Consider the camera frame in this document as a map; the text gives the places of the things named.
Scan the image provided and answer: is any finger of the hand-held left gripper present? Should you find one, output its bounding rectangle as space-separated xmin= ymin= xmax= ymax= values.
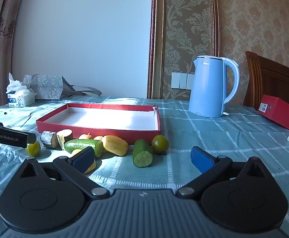
xmin=26 ymin=132 xmax=37 ymax=145

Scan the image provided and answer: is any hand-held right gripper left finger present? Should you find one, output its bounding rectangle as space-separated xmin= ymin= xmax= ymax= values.
xmin=18 ymin=147 xmax=110 ymax=200

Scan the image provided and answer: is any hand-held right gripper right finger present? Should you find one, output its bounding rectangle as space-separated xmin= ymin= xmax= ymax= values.
xmin=175 ymin=146 xmax=271 ymax=200

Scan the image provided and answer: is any round yellow potato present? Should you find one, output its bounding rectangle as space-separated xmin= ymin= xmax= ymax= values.
xmin=71 ymin=149 xmax=97 ymax=175

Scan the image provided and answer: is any green tomato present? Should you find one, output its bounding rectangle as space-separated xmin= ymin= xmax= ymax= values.
xmin=26 ymin=141 xmax=41 ymax=157
xmin=151 ymin=134 xmax=169 ymax=153

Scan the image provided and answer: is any green cucumber piece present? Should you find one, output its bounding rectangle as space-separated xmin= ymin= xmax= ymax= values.
xmin=132 ymin=139 xmax=154 ymax=167
xmin=64 ymin=139 xmax=104 ymax=158

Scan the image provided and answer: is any dark eggplant piece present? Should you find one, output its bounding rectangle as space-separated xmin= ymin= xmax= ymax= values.
xmin=40 ymin=131 xmax=60 ymax=149

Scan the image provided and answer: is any shallow red cardboard tray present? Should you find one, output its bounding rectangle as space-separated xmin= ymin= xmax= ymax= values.
xmin=36 ymin=103 xmax=161 ymax=142

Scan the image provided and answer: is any white tissue pack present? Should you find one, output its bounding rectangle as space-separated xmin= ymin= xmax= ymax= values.
xmin=5 ymin=72 xmax=36 ymax=108

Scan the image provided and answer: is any grey patterned tote bag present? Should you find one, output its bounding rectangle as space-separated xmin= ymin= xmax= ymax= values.
xmin=22 ymin=74 xmax=102 ymax=100

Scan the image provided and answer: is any blue electric kettle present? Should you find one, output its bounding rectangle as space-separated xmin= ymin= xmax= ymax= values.
xmin=188 ymin=55 xmax=241 ymax=118

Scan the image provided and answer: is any red cardboard box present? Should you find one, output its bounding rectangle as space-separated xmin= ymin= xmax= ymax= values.
xmin=257 ymin=94 xmax=289 ymax=137

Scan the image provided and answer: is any brown wooden chair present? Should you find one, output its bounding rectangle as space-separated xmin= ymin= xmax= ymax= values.
xmin=242 ymin=51 xmax=289 ymax=112

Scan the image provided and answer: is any white wall switch panel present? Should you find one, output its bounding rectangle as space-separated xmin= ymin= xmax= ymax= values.
xmin=171 ymin=71 xmax=195 ymax=90

